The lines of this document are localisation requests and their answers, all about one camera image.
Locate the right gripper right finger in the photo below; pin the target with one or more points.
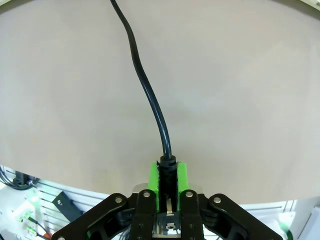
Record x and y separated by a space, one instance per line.
197 210

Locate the black mounting bracket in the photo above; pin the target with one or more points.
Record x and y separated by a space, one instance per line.
22 178

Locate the white slotted base plate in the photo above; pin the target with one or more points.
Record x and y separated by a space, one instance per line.
47 200

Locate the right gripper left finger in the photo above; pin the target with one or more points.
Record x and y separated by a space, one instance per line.
145 207

